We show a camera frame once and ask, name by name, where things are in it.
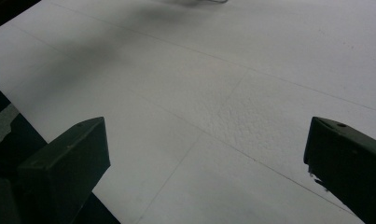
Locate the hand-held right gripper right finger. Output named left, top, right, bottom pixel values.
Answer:
left=302, top=116, right=376, bottom=224

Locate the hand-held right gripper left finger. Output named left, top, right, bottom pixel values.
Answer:
left=16, top=116, right=112, bottom=224

